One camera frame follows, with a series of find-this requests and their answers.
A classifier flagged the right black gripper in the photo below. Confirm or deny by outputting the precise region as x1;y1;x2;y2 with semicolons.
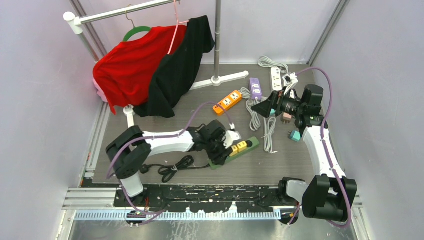
251;86;306;119

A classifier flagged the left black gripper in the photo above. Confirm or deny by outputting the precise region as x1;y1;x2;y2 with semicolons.
204;134;233;165

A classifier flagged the purple power strip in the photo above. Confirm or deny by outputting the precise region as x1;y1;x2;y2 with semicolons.
248;77;278;155

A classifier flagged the pink plug adapter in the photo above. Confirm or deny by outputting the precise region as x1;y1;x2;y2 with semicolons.
281;113;293;124

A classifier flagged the short white power strip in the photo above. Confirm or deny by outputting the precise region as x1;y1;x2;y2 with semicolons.
269;67;284;92

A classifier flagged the dark green power strip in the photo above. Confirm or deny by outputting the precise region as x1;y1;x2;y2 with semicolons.
225;136;260;164

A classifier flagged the long white power strip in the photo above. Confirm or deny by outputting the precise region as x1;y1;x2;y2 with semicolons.
257;56;295;98

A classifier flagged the teal plug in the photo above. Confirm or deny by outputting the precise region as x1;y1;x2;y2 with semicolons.
288;130;302;142

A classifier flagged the orange power strip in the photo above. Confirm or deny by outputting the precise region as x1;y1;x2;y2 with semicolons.
212;87;261;131

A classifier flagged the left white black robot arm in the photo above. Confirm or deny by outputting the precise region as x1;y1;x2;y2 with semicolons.
105;120;241;207

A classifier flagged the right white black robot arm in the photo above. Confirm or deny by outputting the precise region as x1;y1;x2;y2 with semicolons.
251;84;358;227

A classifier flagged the black t-shirt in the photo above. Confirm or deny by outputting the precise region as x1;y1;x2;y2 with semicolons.
133;15;215;118

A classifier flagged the pink clothes hanger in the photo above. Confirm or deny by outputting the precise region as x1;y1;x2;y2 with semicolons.
167;0;189;55

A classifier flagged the red t-shirt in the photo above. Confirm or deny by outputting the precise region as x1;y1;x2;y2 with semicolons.
92;25;187;114

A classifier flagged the green clothes hanger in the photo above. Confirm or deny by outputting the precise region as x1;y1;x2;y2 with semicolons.
122;10;152;42

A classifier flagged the white metal clothes rack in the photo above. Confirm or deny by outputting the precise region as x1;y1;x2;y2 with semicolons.
62;0;250;128

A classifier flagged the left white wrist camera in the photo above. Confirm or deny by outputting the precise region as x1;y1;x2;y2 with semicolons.
223;130;241;149

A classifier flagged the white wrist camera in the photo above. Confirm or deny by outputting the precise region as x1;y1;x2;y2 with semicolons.
282;73;299;95
223;130;241;149

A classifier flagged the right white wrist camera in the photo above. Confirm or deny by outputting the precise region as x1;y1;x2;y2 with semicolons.
282;73;299;95

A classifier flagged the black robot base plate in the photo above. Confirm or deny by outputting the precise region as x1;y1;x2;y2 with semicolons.
113;184;301;225

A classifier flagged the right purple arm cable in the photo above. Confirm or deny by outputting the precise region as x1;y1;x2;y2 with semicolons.
294;67;353;229

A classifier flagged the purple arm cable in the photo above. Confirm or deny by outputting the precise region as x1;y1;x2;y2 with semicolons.
105;101;236;227
294;67;353;229

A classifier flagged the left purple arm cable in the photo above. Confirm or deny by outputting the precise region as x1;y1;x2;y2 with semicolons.
105;101;236;227

